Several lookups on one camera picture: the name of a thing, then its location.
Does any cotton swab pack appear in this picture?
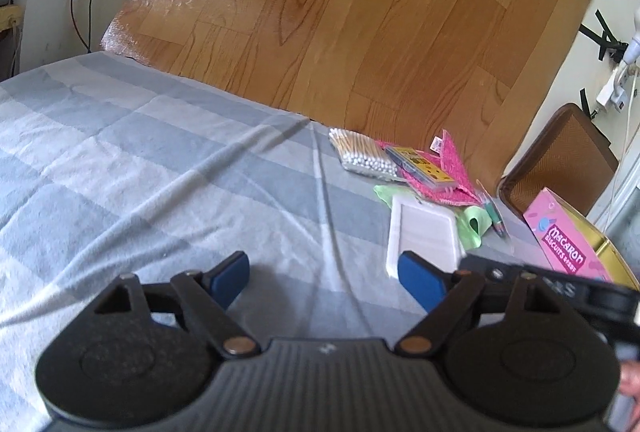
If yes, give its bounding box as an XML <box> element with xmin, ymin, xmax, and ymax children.
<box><xmin>328</xmin><ymin>127</ymin><xmax>400</xmax><ymax>181</ymax></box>

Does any pink macaron tin box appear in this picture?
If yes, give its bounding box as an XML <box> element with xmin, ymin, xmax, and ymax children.
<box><xmin>523</xmin><ymin>188</ymin><xmax>639</xmax><ymax>290</ymax></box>

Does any white light bulb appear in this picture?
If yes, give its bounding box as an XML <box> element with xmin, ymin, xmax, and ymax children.
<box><xmin>622</xmin><ymin>8</ymin><xmax>640</xmax><ymax>66</ymax></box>

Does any green pen pack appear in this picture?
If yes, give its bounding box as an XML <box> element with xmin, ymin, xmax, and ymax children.
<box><xmin>476</xmin><ymin>181</ymin><xmax>510</xmax><ymax>241</ymax></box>

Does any white charging cable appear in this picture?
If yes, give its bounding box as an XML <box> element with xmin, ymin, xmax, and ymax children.
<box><xmin>596</xmin><ymin>65</ymin><xmax>640</xmax><ymax>233</ymax></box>

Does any white plastic tray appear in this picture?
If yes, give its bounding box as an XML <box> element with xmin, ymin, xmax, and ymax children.
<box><xmin>385</xmin><ymin>195</ymin><xmax>463</xmax><ymax>279</ymax></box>

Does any light green cloth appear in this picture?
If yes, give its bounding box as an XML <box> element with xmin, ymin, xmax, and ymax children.
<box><xmin>373</xmin><ymin>185</ymin><xmax>491</xmax><ymax>251</ymax></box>

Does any white power adapter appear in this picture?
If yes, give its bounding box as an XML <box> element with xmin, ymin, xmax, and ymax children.
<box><xmin>596</xmin><ymin>63</ymin><xmax>638</xmax><ymax>112</ymax></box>

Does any wood pattern vinyl sheet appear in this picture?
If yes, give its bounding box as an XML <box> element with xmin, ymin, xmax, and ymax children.
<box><xmin>101</xmin><ymin>0</ymin><xmax>591</xmax><ymax>189</ymax></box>

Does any pink glitter cloth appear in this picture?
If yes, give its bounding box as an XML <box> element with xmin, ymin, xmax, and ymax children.
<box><xmin>376</xmin><ymin>129</ymin><xmax>480</xmax><ymax>207</ymax></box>

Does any wooden shelf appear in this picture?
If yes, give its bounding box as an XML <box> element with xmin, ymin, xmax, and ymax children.
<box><xmin>0</xmin><ymin>4</ymin><xmax>24</xmax><ymax>32</ymax></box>

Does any person's right hand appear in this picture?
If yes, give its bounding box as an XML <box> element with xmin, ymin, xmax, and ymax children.
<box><xmin>620</xmin><ymin>360</ymin><xmax>640</xmax><ymax>400</ymax></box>

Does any yellow blue card pack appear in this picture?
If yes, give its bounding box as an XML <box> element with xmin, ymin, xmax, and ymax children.
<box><xmin>384</xmin><ymin>146</ymin><xmax>457</xmax><ymax>189</ymax></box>

